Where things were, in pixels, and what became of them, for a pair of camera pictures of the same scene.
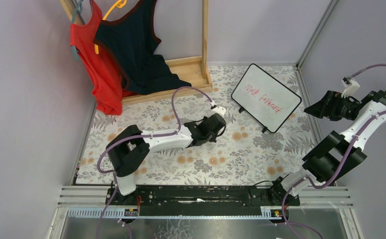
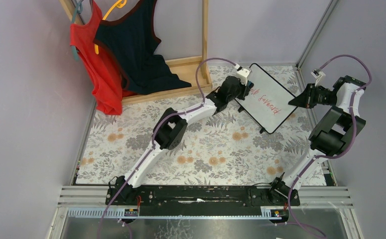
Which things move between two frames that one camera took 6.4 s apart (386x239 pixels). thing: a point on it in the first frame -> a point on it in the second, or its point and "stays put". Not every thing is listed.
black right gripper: [330, 105] -> [310, 95]
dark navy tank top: [131, 38] stays put
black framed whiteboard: [267, 100] stays put
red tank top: [105, 75] stays put
